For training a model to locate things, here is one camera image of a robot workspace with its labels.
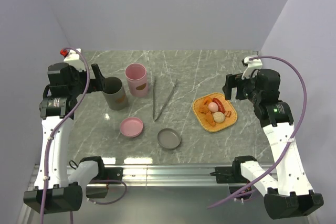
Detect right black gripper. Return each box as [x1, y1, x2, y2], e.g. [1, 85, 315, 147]
[222, 70, 262, 104]

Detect pink egg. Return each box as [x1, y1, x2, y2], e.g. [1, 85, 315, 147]
[208, 102, 219, 113]

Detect white steamed bun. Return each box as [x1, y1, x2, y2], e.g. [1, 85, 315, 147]
[213, 111, 225, 123]

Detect orange fried piece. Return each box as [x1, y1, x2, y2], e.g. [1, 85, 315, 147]
[198, 104, 209, 114]

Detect fried chicken nugget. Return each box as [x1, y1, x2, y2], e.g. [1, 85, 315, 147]
[204, 112, 216, 127]

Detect metal tongs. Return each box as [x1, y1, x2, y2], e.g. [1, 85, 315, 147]
[152, 76, 179, 122]

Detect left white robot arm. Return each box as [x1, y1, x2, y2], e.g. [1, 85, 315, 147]
[24, 62, 123, 215]

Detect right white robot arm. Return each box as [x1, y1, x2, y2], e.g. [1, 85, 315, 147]
[223, 69, 324, 219]

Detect grey cylindrical container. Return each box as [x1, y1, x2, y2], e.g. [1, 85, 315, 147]
[102, 77, 129, 111]

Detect red sausage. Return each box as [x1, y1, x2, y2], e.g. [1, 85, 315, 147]
[212, 98, 225, 113]

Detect pink cylindrical container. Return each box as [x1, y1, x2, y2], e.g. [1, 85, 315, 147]
[125, 63, 149, 98]

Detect woven bamboo tray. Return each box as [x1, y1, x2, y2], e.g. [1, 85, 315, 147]
[193, 92, 238, 132]

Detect pink round lid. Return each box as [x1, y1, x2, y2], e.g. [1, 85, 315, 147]
[120, 117, 143, 138]

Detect grey round lid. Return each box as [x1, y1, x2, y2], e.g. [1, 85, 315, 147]
[157, 128, 181, 150]

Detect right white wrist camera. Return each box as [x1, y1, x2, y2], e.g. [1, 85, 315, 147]
[242, 55, 263, 80]

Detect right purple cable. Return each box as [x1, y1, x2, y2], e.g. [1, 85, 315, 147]
[207, 55, 307, 210]

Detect purple cable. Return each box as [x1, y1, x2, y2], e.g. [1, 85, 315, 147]
[39, 47, 128, 224]
[207, 55, 307, 210]

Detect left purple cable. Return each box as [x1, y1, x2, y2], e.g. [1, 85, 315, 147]
[39, 47, 128, 224]

